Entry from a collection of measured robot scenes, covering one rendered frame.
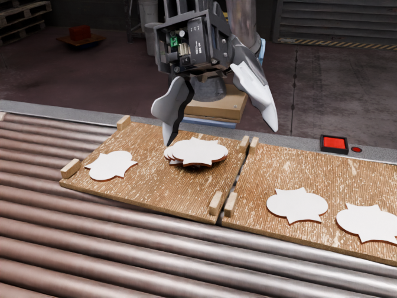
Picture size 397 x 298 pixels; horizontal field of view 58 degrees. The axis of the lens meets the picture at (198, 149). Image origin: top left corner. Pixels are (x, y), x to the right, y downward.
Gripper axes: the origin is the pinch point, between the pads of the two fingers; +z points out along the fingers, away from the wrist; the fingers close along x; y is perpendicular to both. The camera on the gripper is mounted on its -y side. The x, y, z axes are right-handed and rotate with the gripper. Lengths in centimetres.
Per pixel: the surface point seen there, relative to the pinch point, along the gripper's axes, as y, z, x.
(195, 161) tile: -37.0, 3.0, -23.2
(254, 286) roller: -21.0, 26.9, -5.4
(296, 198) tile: -41.2, 14.1, -0.4
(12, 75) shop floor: -230, -114, -351
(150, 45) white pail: -351, -148, -236
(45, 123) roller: -42, -15, -81
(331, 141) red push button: -72, 2, 5
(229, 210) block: -29.0, 14.0, -12.2
